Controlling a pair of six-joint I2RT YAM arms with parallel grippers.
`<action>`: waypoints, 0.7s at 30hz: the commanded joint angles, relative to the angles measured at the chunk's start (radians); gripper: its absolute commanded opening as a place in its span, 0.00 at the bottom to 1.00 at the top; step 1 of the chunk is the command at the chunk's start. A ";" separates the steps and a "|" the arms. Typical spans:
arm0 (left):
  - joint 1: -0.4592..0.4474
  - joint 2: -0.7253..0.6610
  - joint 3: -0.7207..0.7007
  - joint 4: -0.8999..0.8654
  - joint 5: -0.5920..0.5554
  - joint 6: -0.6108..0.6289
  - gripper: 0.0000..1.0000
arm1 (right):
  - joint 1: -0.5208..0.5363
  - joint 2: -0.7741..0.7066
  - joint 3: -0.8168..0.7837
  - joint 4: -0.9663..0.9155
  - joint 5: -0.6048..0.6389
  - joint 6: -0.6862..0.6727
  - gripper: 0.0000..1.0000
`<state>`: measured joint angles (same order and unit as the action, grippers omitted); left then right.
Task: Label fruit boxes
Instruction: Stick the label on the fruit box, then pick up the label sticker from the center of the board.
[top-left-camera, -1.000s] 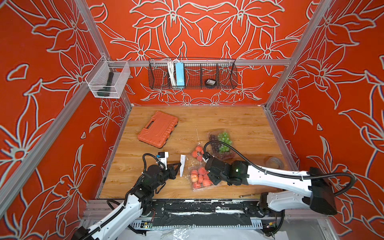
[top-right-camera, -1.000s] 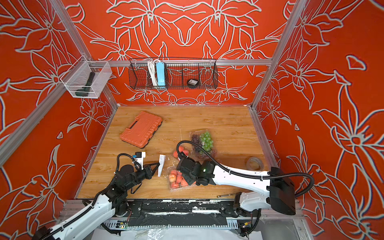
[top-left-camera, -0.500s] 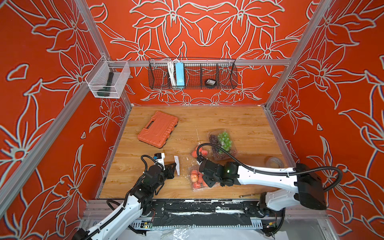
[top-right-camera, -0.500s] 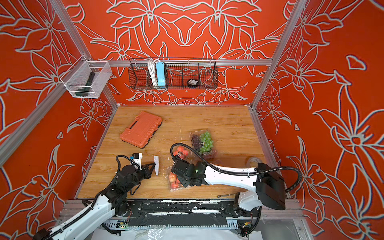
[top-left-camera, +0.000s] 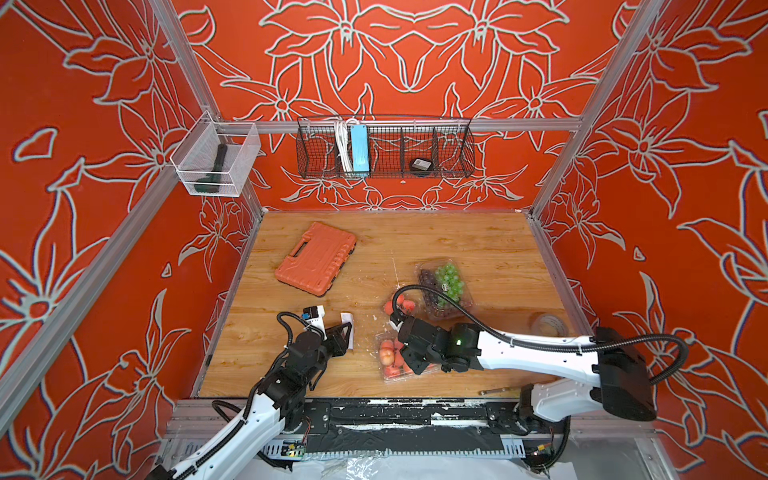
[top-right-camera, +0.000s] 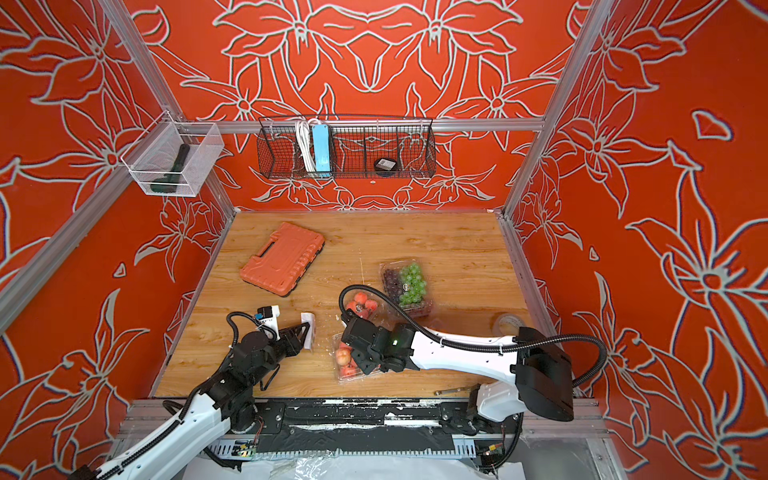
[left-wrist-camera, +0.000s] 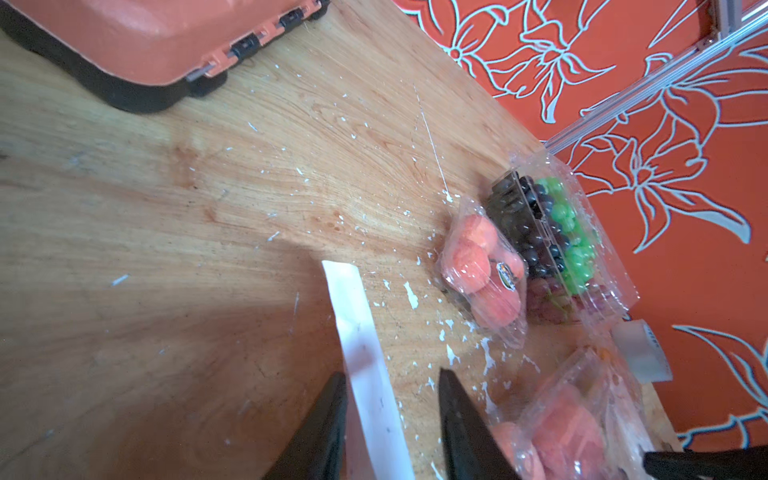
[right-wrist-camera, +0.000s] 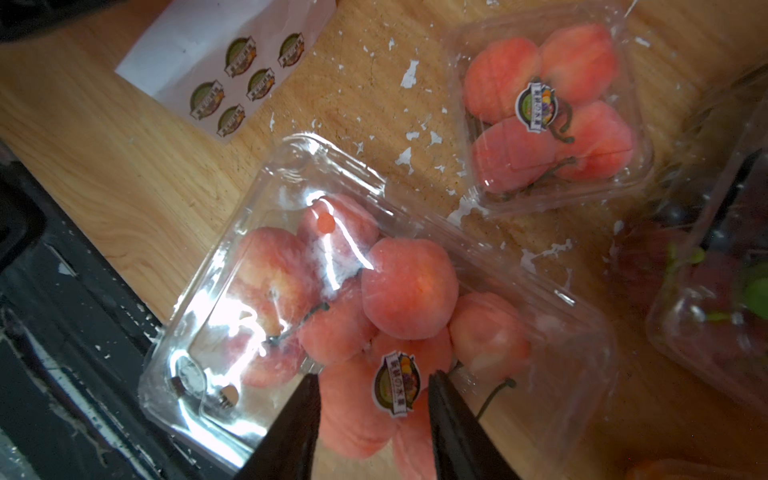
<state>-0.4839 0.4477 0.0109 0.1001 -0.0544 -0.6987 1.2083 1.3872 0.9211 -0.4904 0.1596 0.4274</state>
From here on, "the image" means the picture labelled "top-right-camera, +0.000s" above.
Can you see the large peach clamshell box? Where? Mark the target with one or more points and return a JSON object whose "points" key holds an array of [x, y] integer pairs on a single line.
{"points": [[346, 368]]}

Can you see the grape clamshell box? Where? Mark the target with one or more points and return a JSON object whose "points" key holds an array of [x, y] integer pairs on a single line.
{"points": [[404, 282]]}

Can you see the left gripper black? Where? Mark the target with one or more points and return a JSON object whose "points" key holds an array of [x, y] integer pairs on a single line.
{"points": [[289, 341]]}

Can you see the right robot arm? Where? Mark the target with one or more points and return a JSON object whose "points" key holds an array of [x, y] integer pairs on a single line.
{"points": [[531, 373]]}

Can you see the small peach clamshell box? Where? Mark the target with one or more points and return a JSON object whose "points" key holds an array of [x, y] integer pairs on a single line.
{"points": [[364, 304]]}

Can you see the clear tape roll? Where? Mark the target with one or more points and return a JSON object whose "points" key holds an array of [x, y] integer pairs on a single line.
{"points": [[507, 324]]}

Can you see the small black device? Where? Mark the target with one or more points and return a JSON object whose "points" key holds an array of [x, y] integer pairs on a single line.
{"points": [[385, 167]]}

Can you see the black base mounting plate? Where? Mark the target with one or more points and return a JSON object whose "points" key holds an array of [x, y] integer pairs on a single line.
{"points": [[413, 427]]}

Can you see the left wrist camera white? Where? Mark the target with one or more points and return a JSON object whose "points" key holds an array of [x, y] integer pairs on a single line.
{"points": [[267, 320]]}

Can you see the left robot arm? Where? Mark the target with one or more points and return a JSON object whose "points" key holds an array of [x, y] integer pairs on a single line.
{"points": [[220, 404]]}

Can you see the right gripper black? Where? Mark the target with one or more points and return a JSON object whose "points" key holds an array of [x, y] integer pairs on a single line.
{"points": [[361, 358]]}

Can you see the black wire wall basket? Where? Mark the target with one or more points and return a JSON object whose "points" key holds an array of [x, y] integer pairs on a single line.
{"points": [[285, 146]]}

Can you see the clear acrylic wall bin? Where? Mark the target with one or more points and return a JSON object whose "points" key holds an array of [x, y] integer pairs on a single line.
{"points": [[153, 152]]}

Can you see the orange plastic tool case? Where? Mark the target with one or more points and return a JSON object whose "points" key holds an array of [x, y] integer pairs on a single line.
{"points": [[283, 260]]}

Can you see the light blue box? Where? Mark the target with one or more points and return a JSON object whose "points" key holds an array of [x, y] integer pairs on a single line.
{"points": [[322, 146]]}

